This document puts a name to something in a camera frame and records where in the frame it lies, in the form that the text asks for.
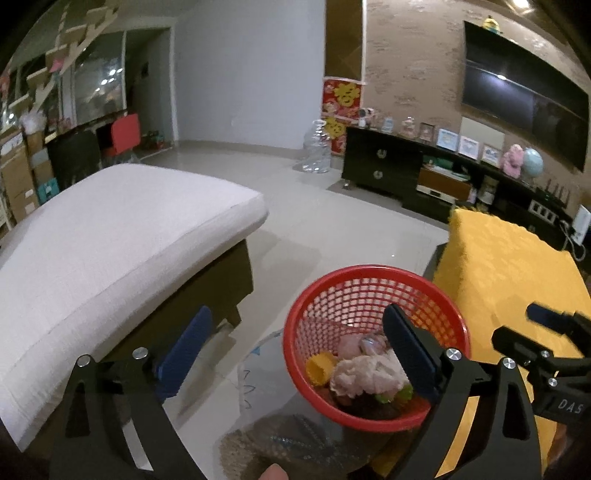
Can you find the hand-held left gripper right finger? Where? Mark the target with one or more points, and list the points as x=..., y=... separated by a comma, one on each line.
x=408, y=355

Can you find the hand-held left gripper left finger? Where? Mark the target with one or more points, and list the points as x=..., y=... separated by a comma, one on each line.
x=182, y=357

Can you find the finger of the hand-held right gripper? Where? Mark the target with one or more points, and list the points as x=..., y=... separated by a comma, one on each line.
x=549, y=318
x=512, y=341

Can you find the white tissue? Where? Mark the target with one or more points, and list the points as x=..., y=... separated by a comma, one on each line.
x=364, y=376

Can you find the clear plastic bag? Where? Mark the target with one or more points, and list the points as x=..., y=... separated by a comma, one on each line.
x=355, y=344

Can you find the red mesh basket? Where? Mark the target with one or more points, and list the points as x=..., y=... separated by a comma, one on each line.
x=351, y=295

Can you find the yellow plastic cup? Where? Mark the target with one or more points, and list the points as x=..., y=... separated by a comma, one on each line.
x=321, y=367

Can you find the person's left hand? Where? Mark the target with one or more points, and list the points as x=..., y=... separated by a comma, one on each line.
x=274, y=473

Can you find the yellow tablecloth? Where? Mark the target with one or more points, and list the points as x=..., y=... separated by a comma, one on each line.
x=498, y=267

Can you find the white box device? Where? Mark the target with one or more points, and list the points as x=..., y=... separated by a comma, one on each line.
x=581, y=226

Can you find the white socket panel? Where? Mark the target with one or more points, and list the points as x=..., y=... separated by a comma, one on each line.
x=544, y=210

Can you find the black router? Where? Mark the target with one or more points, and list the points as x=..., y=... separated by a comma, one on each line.
x=556, y=196

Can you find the white cushioned bench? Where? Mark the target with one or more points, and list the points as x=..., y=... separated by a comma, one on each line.
x=115, y=254

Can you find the labelled jar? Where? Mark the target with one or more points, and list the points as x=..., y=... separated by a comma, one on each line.
x=487, y=189

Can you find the small white bottles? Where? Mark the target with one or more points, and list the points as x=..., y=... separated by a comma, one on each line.
x=473, y=194

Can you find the light blue globe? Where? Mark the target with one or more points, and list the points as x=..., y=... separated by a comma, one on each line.
x=532, y=164

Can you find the pink plush toy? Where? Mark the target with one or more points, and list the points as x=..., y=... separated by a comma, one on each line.
x=512, y=160

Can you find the wooden drawer unit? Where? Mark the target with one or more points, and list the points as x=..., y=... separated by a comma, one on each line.
x=441, y=185

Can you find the green box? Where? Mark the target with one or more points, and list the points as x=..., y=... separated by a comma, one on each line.
x=443, y=167

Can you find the black TV cabinet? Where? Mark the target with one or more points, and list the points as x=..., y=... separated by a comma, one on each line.
x=374, y=161

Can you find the colourful floor toys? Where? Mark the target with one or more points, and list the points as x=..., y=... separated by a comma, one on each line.
x=152, y=138

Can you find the clear water bottle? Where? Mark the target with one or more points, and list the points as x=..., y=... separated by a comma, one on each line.
x=316, y=147

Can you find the black television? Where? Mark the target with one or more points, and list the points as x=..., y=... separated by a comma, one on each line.
x=521, y=92

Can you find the black chair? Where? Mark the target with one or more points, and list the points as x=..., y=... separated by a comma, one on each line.
x=74, y=157

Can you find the glass jar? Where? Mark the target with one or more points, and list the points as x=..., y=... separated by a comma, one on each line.
x=408, y=127

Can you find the red chair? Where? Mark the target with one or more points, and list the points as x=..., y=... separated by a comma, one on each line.
x=124, y=134

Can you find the stack of cardboard boxes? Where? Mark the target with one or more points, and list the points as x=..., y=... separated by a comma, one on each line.
x=21, y=180

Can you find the red festive poster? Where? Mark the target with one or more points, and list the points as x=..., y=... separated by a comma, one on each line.
x=341, y=99

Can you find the white plastic bag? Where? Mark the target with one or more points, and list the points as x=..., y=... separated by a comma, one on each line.
x=32, y=122

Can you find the glass sliding door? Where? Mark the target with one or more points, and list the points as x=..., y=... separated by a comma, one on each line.
x=99, y=78

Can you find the yellow toy figure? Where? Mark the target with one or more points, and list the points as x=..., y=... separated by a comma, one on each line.
x=491, y=24

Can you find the wooden staircase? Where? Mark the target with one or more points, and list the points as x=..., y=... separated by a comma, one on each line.
x=69, y=37

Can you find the white picture frame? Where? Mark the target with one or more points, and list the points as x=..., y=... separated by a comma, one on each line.
x=491, y=154
x=468, y=146
x=447, y=138

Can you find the small brown photo frame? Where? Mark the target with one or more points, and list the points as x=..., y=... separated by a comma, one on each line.
x=427, y=131

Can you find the small white camera robot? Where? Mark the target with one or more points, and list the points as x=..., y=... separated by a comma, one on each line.
x=364, y=116

